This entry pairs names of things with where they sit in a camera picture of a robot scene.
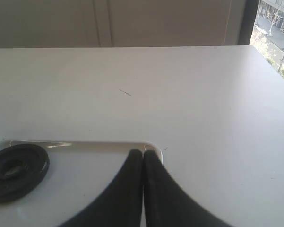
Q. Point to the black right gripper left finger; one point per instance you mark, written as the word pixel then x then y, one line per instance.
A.
pixel 120 204

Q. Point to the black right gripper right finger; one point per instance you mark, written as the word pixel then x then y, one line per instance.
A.
pixel 166 204

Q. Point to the black weight plate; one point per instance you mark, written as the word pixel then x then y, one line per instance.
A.
pixel 22 168

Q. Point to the white plastic tray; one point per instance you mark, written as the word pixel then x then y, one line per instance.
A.
pixel 78 172

